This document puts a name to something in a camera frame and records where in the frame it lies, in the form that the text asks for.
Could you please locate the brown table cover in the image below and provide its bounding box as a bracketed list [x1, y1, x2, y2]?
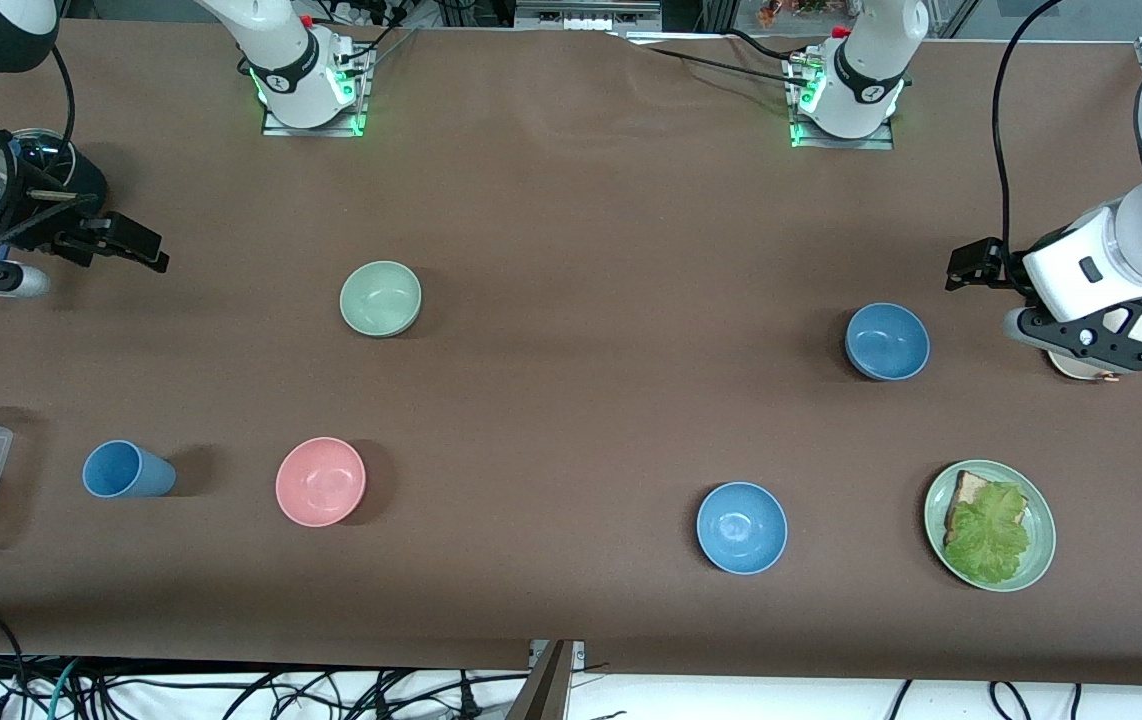
[0, 18, 1142, 691]

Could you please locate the teal cable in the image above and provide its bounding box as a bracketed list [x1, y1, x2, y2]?
[47, 657, 84, 720]

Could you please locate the blue cup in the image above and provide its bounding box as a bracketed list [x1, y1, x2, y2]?
[82, 440, 177, 499]

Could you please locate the pink bowl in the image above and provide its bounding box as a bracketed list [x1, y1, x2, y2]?
[275, 436, 368, 528]

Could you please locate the pale green plate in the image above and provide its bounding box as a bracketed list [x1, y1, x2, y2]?
[923, 459, 1058, 593]

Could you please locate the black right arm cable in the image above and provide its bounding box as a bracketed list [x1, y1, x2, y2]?
[49, 45, 78, 161]

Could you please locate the bread slice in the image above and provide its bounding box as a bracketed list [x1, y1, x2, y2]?
[944, 470, 1030, 546]

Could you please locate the blue bowl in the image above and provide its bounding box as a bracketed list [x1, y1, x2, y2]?
[844, 302, 931, 382]
[696, 481, 789, 576]

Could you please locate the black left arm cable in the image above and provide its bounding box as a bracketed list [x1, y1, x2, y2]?
[991, 0, 1092, 251]

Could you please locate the green lettuce leaf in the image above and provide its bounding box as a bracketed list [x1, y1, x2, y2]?
[943, 482, 1032, 586]

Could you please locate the metal table bracket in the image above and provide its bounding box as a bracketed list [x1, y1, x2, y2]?
[506, 640, 587, 720]

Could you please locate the pale green bowl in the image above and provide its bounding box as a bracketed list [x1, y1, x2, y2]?
[339, 260, 424, 339]

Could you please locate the silver cylinder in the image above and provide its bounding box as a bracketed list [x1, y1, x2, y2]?
[0, 262, 52, 301]

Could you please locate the grey metal equipment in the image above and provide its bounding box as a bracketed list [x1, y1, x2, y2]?
[516, 0, 662, 33]

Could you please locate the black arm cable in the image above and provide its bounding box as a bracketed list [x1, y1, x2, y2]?
[991, 0, 1092, 251]
[49, 45, 78, 161]

